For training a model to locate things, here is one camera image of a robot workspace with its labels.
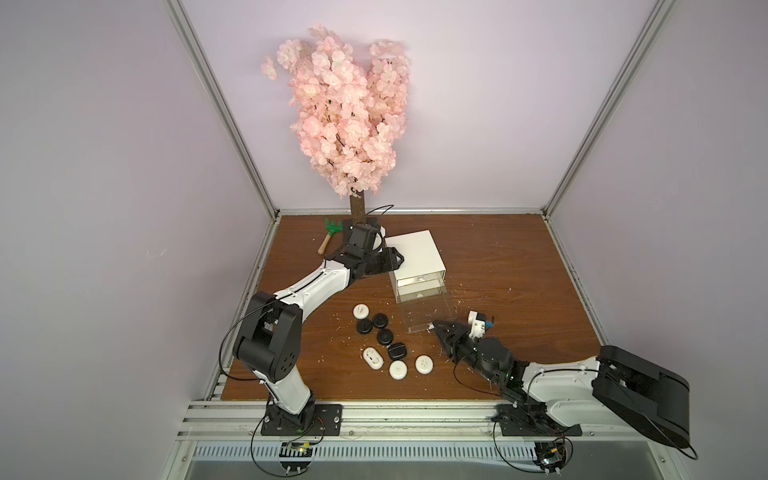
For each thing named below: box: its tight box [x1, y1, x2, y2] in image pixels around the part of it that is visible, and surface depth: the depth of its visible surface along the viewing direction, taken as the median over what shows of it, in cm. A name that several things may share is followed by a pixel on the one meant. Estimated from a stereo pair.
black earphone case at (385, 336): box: [377, 328, 394, 345], surface depth 89 cm
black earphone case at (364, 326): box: [356, 319, 373, 335], surface depth 89 cm
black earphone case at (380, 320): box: [373, 313, 388, 329], surface depth 91 cm
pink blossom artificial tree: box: [261, 24, 409, 223], surface depth 72 cm
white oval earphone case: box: [362, 346, 385, 371], surface depth 83 cm
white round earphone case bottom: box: [388, 359, 408, 381], surface depth 81 cm
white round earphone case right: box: [415, 354, 434, 375], surface depth 83 cm
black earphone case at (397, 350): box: [388, 342, 408, 359], surface depth 85 cm
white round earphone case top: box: [353, 303, 369, 320], surface depth 93 cm
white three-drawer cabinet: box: [385, 230, 447, 304], surface depth 94 cm
